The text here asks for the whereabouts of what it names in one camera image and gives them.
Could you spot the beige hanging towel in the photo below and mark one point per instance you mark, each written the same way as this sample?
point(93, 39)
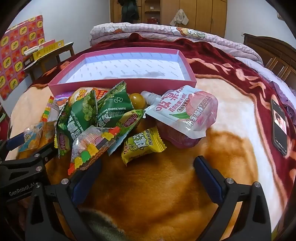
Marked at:
point(179, 17)

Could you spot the yellow lemon candy packet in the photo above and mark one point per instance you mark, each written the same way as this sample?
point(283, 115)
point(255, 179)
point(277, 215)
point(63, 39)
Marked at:
point(141, 146)

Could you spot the purple candy tin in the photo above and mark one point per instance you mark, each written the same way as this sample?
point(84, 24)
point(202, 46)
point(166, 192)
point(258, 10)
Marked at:
point(62, 99)

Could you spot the dark hanging jacket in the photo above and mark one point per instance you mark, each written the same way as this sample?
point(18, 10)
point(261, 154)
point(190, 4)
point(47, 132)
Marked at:
point(128, 11)

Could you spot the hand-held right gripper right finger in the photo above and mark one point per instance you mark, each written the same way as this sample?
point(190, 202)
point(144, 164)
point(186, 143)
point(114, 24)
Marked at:
point(208, 180)

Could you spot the clear colourful gummy packet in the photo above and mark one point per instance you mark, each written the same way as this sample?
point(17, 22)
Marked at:
point(92, 148)

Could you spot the pink jelly drink pouch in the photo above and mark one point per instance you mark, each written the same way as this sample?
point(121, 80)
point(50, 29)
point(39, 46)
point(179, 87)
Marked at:
point(185, 111)

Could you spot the wooden wardrobe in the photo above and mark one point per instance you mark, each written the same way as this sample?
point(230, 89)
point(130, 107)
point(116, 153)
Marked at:
point(205, 16)

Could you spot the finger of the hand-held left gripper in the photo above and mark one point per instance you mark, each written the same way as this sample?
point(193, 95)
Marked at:
point(46, 151)
point(14, 141)

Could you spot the dark wooden headboard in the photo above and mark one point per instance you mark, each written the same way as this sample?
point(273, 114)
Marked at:
point(275, 53)

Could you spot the orange rice cracker packet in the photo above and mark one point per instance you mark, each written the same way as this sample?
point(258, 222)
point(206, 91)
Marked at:
point(79, 93)

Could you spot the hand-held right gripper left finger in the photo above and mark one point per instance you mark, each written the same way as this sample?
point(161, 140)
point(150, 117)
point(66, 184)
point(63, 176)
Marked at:
point(86, 183)

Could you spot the yellow cardboard box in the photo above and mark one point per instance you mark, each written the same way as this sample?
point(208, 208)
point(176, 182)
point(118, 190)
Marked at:
point(47, 49)

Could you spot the olive ball jelly cup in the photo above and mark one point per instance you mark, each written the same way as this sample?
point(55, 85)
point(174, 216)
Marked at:
point(137, 100)

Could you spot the clear gold coin candy packet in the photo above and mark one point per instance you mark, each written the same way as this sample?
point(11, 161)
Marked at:
point(34, 136)

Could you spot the white object on yellow box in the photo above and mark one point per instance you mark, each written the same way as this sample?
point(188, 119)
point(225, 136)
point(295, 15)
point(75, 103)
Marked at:
point(33, 49)

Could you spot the pink cardboard box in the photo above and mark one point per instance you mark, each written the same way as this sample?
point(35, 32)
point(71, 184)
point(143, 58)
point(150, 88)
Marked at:
point(129, 67)

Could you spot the small wooden table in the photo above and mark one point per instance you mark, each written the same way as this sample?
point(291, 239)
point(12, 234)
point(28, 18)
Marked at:
point(57, 53)

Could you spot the black smartphone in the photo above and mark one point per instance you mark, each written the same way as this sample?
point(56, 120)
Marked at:
point(278, 127)

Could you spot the red and tan printed blanket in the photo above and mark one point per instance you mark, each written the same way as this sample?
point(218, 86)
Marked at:
point(161, 185)

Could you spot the red yellow patterned board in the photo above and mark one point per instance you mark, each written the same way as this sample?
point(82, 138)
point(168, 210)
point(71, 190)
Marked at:
point(16, 53)

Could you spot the folded pink cartoon quilt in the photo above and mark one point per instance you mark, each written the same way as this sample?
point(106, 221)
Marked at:
point(150, 31)

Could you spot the green pea snack packet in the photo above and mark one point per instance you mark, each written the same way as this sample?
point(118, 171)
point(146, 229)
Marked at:
point(113, 102)
point(76, 125)

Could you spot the lilac bed sheet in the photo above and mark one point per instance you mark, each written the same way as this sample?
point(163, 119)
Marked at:
point(282, 88)

